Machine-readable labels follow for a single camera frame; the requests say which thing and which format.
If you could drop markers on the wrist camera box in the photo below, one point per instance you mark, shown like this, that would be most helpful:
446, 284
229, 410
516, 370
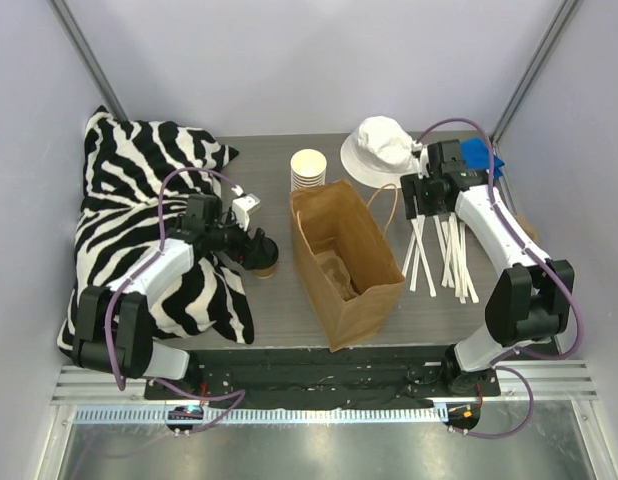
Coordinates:
420, 159
243, 207

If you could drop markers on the brown paper coffee cup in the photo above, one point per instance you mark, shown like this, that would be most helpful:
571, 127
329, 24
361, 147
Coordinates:
265, 273

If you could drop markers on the blue folded cloth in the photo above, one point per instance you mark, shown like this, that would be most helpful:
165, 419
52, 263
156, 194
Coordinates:
476, 156

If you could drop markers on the white bucket hat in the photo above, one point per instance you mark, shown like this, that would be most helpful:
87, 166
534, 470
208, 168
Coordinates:
378, 152

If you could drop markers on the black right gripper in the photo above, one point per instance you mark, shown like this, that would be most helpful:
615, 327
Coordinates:
413, 198

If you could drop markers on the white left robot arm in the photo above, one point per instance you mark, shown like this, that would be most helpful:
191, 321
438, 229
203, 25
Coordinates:
113, 327

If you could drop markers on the stack of paper cups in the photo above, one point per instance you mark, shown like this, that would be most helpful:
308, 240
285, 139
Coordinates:
307, 169

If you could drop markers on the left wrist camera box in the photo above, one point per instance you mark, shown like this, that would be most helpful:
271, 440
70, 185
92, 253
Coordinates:
243, 207

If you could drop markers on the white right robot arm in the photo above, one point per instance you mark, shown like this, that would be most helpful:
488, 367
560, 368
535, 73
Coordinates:
529, 303

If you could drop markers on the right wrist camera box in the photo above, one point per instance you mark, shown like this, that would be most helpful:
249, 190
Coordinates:
420, 159

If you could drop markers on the black plastic cup lid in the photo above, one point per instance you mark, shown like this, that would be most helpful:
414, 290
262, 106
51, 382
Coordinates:
264, 254

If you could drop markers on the slotted cable duct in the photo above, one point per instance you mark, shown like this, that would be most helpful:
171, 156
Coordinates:
172, 414

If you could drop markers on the brown paper bag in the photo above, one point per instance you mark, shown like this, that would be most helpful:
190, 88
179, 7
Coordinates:
335, 217

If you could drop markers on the zebra striped pillow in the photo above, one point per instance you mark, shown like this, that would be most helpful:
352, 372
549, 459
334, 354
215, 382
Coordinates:
135, 174

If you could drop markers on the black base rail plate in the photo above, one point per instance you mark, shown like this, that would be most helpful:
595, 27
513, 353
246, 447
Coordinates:
360, 378

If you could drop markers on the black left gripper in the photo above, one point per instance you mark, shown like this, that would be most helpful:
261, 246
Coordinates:
259, 248

